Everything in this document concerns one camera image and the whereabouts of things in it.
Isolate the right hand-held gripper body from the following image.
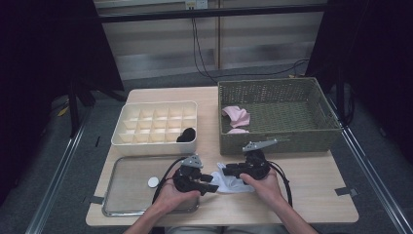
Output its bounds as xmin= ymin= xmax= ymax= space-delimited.
xmin=242 ymin=138 xmax=279 ymax=180

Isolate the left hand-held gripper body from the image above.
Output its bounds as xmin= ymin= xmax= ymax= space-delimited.
xmin=173 ymin=154 xmax=205 ymax=194

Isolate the green woven basket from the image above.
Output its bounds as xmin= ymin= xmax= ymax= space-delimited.
xmin=217 ymin=76 xmax=344 ymax=156

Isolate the black sock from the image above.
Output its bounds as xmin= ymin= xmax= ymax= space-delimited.
xmin=175 ymin=127 xmax=197 ymax=143

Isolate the cream divided storage box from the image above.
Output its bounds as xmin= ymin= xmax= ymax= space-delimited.
xmin=110 ymin=100 xmax=199 ymax=156

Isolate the clear lid with white knob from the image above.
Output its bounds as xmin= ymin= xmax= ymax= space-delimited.
xmin=101 ymin=153 xmax=201 ymax=217

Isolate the person's left hand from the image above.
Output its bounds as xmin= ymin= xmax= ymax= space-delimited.
xmin=155 ymin=169 xmax=202 ymax=215

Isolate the person's right hand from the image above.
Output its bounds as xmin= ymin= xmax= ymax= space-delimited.
xmin=240 ymin=169 xmax=285 ymax=209

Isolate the black metal stand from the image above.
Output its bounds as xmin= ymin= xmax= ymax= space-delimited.
xmin=67 ymin=77 xmax=130 ymax=137
xmin=334 ymin=72 xmax=356 ymax=127

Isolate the black horizontal bar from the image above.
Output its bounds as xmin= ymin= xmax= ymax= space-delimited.
xmin=96 ymin=3 xmax=327 ymax=23

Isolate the dark curtain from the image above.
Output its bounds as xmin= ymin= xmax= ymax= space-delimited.
xmin=0 ymin=0 xmax=125 ymax=196
xmin=306 ymin=0 xmax=413 ymax=164

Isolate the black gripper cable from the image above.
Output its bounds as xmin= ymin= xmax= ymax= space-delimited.
xmin=267 ymin=160 xmax=294 ymax=208
xmin=151 ymin=156 xmax=188 ymax=205

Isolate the black floor cable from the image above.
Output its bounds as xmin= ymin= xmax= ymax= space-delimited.
xmin=213 ymin=58 xmax=310 ymax=81

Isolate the black hanging wall cable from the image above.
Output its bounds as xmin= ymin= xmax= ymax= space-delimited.
xmin=190 ymin=9 xmax=219 ymax=84

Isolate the beige vertical post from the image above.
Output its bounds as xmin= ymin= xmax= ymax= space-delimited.
xmin=214 ymin=0 xmax=224 ymax=70

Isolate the white wall outlet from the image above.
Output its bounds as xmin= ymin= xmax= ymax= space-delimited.
xmin=184 ymin=0 xmax=208 ymax=10

